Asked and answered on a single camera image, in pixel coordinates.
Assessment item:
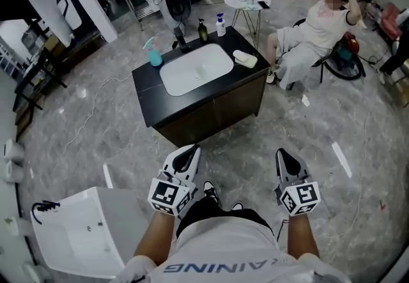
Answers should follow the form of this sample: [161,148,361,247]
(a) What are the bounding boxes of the black sink cabinet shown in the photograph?
[131,26,272,149]

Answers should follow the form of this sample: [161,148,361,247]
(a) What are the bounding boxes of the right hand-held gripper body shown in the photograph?
[274,174,321,217]

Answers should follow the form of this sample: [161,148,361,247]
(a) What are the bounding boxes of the person's black shorts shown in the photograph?
[176,196,275,241]

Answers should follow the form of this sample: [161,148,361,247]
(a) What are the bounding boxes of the red and teal bag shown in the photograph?
[337,31,361,69]

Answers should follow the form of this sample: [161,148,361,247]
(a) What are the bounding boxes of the person's right forearm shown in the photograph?
[286,212,321,259]

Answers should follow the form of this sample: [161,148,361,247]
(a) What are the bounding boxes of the black chair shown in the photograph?
[291,17,339,85]

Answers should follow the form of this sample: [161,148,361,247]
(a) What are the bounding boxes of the cream soap dish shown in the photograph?
[235,54,258,69]

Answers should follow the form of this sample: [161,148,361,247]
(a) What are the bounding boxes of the dark pump bottle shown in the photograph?
[197,17,210,43]

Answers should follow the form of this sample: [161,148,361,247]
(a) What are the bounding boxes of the white oval basin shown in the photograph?
[159,43,235,97]

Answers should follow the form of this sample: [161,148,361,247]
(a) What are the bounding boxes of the black wheel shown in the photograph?
[323,50,367,82]

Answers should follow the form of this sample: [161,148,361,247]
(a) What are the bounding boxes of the black curved faucet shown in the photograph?
[31,199,61,226]

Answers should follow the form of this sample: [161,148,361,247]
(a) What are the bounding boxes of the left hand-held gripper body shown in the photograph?
[148,165,197,217]

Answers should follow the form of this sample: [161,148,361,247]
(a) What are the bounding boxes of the person's left forearm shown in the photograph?
[133,210,180,266]

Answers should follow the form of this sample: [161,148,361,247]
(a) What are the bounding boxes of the white blue-capped pump bottle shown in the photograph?
[215,13,227,38]

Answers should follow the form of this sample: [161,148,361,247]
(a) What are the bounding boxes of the white square sink unit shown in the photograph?
[29,186,142,280]

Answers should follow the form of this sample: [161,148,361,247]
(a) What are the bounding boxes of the person's white shirt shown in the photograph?
[110,215,354,283]

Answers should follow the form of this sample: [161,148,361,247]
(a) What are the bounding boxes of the round white side table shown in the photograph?
[224,0,272,50]

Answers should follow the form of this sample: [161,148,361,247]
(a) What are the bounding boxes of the teal spray bottle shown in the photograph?
[143,36,164,68]

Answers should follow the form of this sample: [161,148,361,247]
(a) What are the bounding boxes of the cream bar of soap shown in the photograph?
[233,49,253,61]

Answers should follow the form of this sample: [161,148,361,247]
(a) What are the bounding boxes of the dark wooden table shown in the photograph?
[12,47,68,114]

